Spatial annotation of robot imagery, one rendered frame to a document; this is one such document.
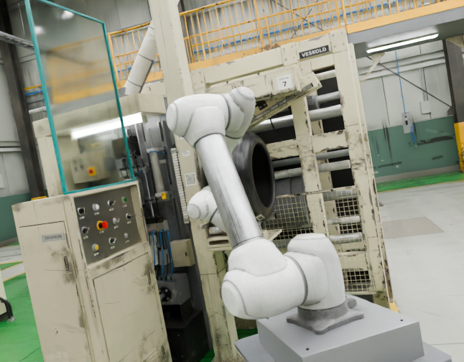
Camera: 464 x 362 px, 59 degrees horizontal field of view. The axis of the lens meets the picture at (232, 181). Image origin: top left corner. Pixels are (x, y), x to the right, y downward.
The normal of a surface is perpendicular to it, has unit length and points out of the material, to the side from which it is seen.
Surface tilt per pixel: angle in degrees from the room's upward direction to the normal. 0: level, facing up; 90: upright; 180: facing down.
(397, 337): 90
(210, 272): 90
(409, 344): 90
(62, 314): 90
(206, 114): 71
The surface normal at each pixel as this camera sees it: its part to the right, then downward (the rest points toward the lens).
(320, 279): 0.44, -0.07
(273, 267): 0.37, -0.51
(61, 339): -0.37, 0.11
